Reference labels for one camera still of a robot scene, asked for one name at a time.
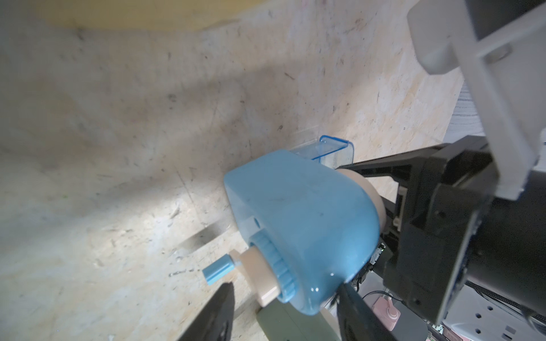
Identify blue sharpener tray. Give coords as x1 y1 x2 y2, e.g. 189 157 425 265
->
291 135 354 169

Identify yellow sharpener back row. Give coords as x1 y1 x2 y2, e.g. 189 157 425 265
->
30 0 263 31

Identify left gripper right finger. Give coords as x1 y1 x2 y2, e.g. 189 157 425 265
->
336 284 396 341

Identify green pencil sharpener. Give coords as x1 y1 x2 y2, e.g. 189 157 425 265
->
257 301 341 340

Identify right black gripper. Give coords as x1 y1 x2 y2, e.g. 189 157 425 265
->
347 136 499 324

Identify blue pencil sharpener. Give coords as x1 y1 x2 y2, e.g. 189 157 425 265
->
203 150 386 315

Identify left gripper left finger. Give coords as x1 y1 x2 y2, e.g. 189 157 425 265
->
178 283 235 341

